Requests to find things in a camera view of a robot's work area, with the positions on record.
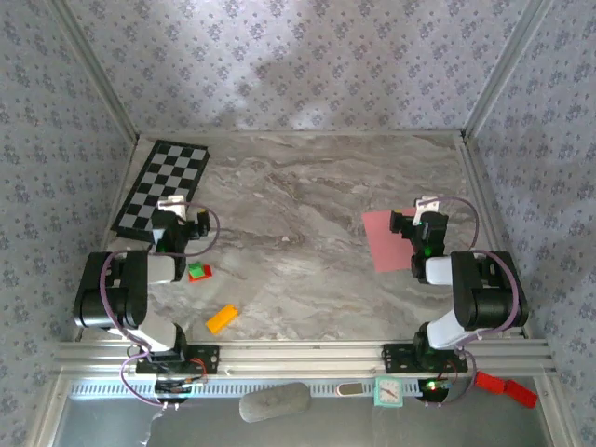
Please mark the aluminium mounting rail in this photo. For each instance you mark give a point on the aluminium mounting rail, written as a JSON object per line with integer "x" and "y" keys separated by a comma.
{"x": 302, "y": 356}

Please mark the orange toy block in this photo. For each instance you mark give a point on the orange toy block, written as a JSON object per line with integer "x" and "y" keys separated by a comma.
{"x": 222, "y": 319}

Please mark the grey oval stone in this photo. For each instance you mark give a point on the grey oval stone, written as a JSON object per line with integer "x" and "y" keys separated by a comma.
{"x": 274, "y": 401}

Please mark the black grey chessboard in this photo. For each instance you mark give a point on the black grey chessboard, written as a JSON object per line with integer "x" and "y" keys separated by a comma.
{"x": 163, "y": 181}

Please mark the green and red toy brick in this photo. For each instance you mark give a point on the green and red toy brick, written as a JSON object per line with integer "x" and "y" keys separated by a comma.
{"x": 198, "y": 271}

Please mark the small teal clock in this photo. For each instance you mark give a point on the small teal clock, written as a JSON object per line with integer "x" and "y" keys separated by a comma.
{"x": 388, "y": 392}

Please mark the aluminium side rail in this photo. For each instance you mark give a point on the aluminium side rail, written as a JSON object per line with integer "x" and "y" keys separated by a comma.
{"x": 491, "y": 233}

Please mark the aluminium corner post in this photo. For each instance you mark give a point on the aluminium corner post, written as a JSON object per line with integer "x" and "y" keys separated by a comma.
{"x": 98, "y": 70}
{"x": 504, "y": 70}

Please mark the pink paper sheet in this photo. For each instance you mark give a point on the pink paper sheet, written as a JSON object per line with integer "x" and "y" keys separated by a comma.
{"x": 386, "y": 247}

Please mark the small white oval device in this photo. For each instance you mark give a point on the small white oval device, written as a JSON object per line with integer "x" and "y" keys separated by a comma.
{"x": 351, "y": 389}

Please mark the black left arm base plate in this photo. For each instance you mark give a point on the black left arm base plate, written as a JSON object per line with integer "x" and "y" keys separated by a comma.
{"x": 209, "y": 361}

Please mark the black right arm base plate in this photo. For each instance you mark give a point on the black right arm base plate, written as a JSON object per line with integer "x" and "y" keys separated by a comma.
{"x": 396, "y": 358}

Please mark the red plastic tool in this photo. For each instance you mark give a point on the red plastic tool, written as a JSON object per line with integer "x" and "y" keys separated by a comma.
{"x": 505, "y": 388}

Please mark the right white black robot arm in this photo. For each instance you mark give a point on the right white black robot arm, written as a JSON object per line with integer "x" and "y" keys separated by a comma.
{"x": 489, "y": 298}

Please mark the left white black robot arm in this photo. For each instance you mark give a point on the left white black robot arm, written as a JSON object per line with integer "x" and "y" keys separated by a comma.
{"x": 100, "y": 298}

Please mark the grey metal sheet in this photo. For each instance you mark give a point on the grey metal sheet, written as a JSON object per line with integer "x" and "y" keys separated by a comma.
{"x": 372, "y": 428}

